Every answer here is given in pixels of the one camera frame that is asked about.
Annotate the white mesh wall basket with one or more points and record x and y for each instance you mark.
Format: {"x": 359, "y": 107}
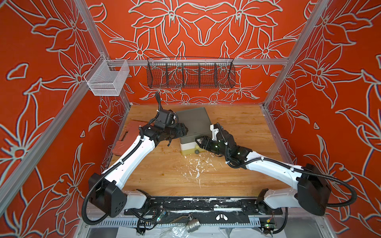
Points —
{"x": 107, "y": 77}

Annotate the aluminium frame rail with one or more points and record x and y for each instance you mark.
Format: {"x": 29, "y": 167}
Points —
{"x": 144, "y": 62}

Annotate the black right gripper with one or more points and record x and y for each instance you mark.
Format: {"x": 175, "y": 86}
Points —
{"x": 205, "y": 141}

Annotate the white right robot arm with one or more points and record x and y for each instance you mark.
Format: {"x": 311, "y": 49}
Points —
{"x": 309, "y": 189}

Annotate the black wire wall basket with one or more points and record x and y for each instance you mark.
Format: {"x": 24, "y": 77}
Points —
{"x": 190, "y": 75}

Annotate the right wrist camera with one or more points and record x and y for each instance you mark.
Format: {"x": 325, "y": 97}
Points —
{"x": 215, "y": 130}

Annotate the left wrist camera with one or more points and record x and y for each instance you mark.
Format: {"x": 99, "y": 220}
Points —
{"x": 164, "y": 119}

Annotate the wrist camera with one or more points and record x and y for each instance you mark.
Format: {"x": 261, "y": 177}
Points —
{"x": 164, "y": 119}
{"x": 215, "y": 130}

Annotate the metal cylinder fitting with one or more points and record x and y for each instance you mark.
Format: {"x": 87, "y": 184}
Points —
{"x": 193, "y": 225}

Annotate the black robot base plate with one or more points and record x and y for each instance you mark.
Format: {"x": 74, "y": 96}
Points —
{"x": 208, "y": 210}

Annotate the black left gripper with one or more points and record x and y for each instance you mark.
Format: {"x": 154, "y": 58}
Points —
{"x": 181, "y": 130}

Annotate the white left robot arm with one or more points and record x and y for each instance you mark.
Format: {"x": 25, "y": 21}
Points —
{"x": 105, "y": 190}

